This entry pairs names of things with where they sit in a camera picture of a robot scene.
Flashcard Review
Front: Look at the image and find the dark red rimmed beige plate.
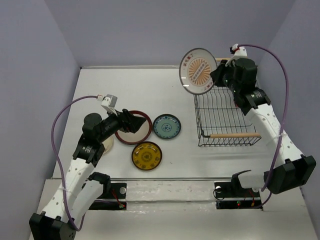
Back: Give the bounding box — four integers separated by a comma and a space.
115, 110, 153, 145

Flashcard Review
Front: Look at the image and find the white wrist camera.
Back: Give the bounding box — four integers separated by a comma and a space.
97, 94, 118, 114
225, 43, 248, 66

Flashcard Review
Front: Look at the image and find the yellow black patterned plate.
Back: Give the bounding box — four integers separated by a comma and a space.
131, 141, 163, 171

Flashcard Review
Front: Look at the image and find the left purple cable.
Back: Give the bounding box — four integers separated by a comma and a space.
50, 95, 98, 232

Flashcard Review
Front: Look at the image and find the purple cable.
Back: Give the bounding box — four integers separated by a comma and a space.
50, 95, 98, 232
238, 44, 290, 208

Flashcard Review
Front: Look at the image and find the cream translucent plate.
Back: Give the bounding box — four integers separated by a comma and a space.
102, 136, 114, 154

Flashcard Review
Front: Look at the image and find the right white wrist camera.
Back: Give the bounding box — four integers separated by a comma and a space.
225, 43, 248, 66

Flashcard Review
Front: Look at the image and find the black wire dish rack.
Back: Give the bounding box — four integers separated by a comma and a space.
193, 57, 263, 148

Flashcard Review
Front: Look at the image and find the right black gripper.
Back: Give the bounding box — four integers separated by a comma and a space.
209, 59, 240, 94

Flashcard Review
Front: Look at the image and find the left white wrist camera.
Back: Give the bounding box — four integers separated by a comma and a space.
97, 94, 118, 114

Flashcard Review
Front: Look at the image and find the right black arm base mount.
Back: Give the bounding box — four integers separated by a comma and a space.
212, 181, 263, 210

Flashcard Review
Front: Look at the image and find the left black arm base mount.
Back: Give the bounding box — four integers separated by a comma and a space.
89, 182, 127, 211

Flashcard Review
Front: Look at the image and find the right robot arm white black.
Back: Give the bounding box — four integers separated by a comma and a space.
210, 58, 316, 196

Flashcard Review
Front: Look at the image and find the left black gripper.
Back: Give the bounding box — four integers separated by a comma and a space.
97, 106, 146, 143

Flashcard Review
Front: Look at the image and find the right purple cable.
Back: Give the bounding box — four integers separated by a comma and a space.
238, 44, 290, 208

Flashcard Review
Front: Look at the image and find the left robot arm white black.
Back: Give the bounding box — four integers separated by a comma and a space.
29, 109, 146, 240

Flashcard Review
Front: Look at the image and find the white plate orange sunburst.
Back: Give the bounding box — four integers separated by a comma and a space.
179, 48, 218, 95

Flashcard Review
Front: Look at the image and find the blue white floral small plate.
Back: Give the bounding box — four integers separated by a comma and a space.
153, 113, 182, 140

